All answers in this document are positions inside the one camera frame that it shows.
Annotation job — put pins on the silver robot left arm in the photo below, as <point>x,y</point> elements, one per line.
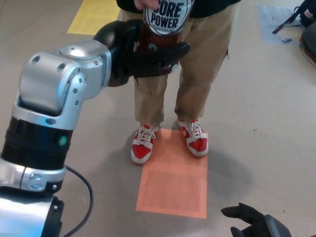
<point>49,81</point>

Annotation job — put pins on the black shirt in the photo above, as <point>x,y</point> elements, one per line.
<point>212,6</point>

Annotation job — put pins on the blue paper sheet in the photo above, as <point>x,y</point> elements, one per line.
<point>274,21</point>

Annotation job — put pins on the dark round chair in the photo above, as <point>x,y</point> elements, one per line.
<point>309,44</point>

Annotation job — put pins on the khaki cargo trousers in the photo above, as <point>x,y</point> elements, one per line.
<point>195,74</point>

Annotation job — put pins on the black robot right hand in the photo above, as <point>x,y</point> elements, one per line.
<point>256,217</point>

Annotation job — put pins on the person's bare hand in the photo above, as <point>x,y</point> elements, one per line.
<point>148,3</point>

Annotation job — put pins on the small blue tape scrap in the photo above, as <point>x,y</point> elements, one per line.
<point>286,40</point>

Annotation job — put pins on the orange paper sheet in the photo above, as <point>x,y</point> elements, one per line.
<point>172,190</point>

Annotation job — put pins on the person's right red white sneaker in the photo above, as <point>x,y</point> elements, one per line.
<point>140,150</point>

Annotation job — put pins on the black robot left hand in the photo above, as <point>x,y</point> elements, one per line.
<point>145,63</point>

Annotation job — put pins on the brown protein shake bottle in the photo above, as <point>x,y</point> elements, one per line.
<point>163,22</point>

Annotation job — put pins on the person's left red white sneaker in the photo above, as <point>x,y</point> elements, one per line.
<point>197,144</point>

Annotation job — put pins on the person's red white sneaker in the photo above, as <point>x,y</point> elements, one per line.
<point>140,150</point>
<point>197,144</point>

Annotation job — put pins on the yellow paper sheet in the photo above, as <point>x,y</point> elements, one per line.
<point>93,17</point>

